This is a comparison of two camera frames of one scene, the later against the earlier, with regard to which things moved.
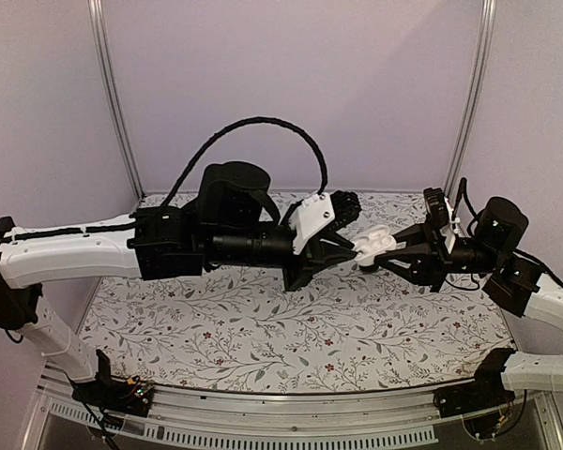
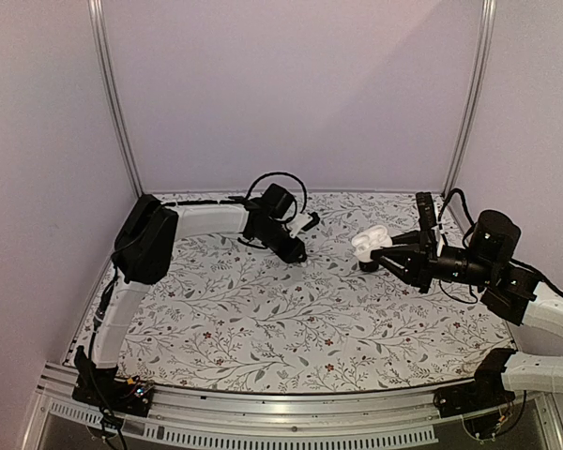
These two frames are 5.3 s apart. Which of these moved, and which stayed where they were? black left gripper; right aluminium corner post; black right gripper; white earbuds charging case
Moved: black left gripper
Stayed: white earbuds charging case; right aluminium corner post; black right gripper
